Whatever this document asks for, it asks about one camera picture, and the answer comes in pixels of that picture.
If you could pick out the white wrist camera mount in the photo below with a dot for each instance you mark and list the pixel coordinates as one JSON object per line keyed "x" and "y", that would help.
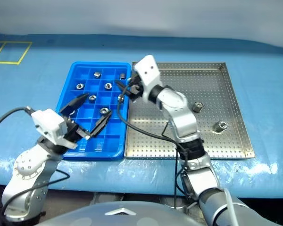
{"x": 48, "y": 122}
{"x": 148, "y": 73}

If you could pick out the perforated steel tray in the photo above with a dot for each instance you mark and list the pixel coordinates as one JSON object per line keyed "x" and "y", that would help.
{"x": 202, "y": 146}

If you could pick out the white tube on right arm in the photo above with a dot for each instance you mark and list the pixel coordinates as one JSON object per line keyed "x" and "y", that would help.
{"x": 231, "y": 207}

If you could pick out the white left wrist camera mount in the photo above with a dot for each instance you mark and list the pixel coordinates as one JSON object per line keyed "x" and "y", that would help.
{"x": 48, "y": 122}

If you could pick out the blue plastic compartment tray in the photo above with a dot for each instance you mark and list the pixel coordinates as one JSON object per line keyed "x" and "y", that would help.
{"x": 89, "y": 131}

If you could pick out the grey metal stand base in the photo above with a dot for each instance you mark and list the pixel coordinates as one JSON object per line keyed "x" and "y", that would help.
{"x": 136, "y": 199}

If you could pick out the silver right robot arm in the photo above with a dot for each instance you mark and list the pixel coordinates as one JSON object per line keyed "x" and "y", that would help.
{"x": 179, "y": 117}

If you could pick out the grey robot torso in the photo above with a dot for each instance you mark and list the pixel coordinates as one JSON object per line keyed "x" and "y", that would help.
{"x": 85, "y": 216}

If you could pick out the metal roller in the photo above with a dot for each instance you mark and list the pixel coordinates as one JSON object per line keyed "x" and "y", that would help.
{"x": 107, "y": 86}
{"x": 92, "y": 97}
{"x": 80, "y": 86}
{"x": 104, "y": 110}
{"x": 221, "y": 126}
{"x": 122, "y": 76}
{"x": 97, "y": 74}
{"x": 121, "y": 99}
{"x": 198, "y": 106}

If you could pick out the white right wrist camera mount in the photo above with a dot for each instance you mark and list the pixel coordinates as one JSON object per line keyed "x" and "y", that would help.
{"x": 148, "y": 73}

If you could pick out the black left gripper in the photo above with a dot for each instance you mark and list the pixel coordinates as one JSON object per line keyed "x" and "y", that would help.
{"x": 72, "y": 131}

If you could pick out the yellow tape rectangle marking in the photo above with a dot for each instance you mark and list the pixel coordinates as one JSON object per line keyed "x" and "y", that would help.
{"x": 7, "y": 62}

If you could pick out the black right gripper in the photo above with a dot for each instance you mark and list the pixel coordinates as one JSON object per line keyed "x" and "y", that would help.
{"x": 138, "y": 82}

